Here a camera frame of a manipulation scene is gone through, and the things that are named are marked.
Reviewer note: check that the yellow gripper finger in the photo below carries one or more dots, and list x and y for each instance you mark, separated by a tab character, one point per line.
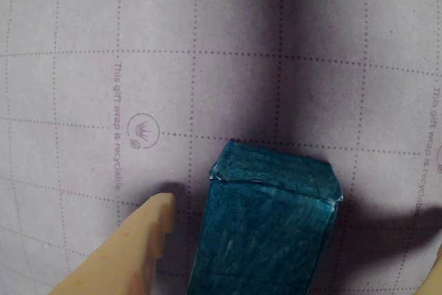
434	277
114	257

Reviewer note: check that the blue block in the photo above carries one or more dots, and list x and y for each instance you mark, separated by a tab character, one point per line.
262	233

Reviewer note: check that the gridded gift wrap paper sheet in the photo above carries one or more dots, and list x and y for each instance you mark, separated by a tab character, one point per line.
86	49

